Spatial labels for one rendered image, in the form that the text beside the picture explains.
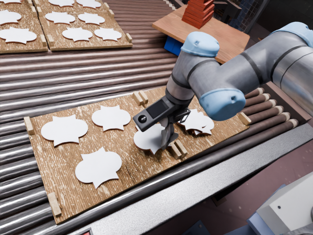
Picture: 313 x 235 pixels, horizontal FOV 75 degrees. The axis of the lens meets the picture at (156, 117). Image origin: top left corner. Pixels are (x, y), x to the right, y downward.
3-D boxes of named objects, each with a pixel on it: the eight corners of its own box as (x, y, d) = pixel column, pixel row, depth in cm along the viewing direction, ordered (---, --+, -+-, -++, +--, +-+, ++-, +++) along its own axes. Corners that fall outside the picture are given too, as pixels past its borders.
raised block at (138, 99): (142, 105, 83) (143, 100, 81) (138, 106, 82) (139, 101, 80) (135, 95, 86) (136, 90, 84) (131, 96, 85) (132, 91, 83)
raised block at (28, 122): (35, 134, 63) (34, 129, 61) (29, 136, 62) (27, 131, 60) (30, 120, 66) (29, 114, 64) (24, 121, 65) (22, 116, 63)
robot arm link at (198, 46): (199, 50, 39) (181, 26, 43) (178, 92, 47) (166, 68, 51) (230, 52, 42) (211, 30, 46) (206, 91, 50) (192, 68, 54)
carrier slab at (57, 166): (180, 163, 72) (181, 161, 71) (56, 225, 51) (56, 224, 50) (133, 96, 88) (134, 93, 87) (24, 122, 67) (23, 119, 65)
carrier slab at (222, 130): (248, 128, 94) (250, 126, 93) (181, 162, 72) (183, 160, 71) (201, 79, 109) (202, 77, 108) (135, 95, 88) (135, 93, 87)
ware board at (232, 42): (248, 38, 138) (250, 36, 137) (234, 70, 105) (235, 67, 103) (184, 6, 145) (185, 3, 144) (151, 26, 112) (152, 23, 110)
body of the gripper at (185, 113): (184, 124, 64) (201, 97, 55) (162, 132, 59) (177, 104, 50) (170, 107, 67) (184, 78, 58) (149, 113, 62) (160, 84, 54)
